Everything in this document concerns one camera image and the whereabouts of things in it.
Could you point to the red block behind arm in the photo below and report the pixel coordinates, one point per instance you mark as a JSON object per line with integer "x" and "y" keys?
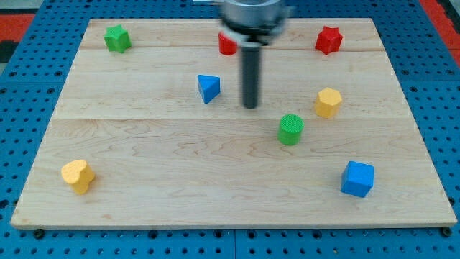
{"x": 226, "y": 45}

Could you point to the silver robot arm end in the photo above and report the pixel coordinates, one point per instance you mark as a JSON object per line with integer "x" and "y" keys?
{"x": 254, "y": 22}

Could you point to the wooden board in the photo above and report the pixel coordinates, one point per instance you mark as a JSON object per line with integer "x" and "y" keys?
{"x": 165, "y": 160}

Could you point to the blue triangle block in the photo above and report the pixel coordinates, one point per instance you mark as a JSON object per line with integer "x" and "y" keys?
{"x": 209, "y": 87}

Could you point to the green cylinder block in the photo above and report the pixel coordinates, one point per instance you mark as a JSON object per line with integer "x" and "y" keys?
{"x": 290, "y": 129}

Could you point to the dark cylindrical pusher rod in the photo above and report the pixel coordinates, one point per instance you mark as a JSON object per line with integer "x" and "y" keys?
{"x": 250, "y": 60}

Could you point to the yellow hexagon block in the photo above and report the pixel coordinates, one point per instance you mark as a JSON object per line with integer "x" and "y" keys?
{"x": 328, "y": 103}

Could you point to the red star block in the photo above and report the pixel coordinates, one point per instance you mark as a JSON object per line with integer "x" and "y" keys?
{"x": 329, "y": 40}

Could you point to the blue cube block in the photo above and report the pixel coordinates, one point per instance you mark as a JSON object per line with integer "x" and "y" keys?
{"x": 357, "y": 179}

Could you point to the green star block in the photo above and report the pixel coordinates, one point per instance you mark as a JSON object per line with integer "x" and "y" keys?
{"x": 117, "y": 39}

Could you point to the yellow heart block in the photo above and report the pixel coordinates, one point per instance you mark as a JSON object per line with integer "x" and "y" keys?
{"x": 78, "y": 175}

